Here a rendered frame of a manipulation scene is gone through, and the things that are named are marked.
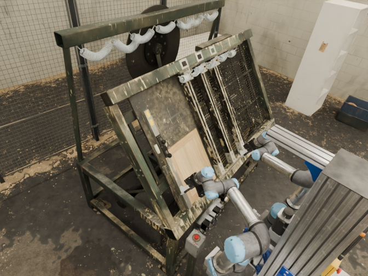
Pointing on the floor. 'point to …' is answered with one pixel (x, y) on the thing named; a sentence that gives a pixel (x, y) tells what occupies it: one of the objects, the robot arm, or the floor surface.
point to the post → (190, 265)
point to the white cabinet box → (325, 53)
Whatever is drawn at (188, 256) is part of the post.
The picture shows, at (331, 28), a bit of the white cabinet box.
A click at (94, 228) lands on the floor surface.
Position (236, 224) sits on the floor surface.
